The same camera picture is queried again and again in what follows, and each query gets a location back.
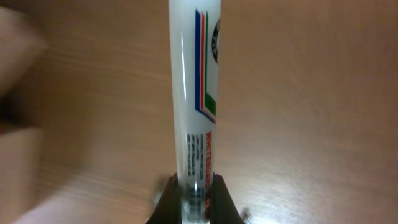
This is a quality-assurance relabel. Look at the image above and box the brown cardboard box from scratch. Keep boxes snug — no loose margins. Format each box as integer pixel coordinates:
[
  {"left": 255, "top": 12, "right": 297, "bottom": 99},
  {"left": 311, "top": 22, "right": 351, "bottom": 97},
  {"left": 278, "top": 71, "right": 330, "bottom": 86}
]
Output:
[{"left": 1, "top": 6, "right": 47, "bottom": 223}]

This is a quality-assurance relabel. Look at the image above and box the white marker black cap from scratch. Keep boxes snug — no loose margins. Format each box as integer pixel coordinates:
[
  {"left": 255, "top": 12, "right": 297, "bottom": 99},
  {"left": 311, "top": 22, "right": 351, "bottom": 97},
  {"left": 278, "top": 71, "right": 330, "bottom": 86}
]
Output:
[{"left": 169, "top": 0, "right": 221, "bottom": 223}]

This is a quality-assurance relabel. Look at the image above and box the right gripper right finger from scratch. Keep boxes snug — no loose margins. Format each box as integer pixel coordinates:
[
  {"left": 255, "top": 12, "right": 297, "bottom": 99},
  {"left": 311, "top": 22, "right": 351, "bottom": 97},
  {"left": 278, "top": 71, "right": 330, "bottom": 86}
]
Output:
[{"left": 210, "top": 174, "right": 244, "bottom": 224}]

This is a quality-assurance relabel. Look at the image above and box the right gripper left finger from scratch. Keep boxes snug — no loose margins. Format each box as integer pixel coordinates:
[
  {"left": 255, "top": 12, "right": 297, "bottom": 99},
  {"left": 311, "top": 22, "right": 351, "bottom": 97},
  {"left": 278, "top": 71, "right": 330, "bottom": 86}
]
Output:
[{"left": 146, "top": 173, "right": 182, "bottom": 224}]

